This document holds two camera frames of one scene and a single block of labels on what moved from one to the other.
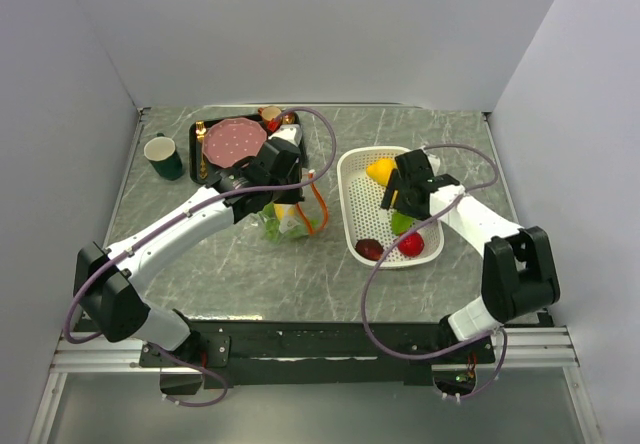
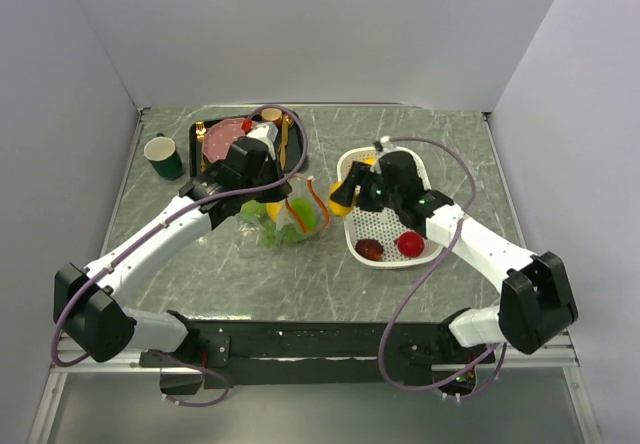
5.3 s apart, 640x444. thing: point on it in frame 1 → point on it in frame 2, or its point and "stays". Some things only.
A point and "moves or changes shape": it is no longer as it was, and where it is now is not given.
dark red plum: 369,248 stays
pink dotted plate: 230,141 stays
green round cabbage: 300,231 moves or changes shape
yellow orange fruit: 394,198 moves or changes shape
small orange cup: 272,117 stays
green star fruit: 400,223 → 306,212
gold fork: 200,133 stays
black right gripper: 396,183 → 357,175
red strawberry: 411,245 stays
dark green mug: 161,152 stays
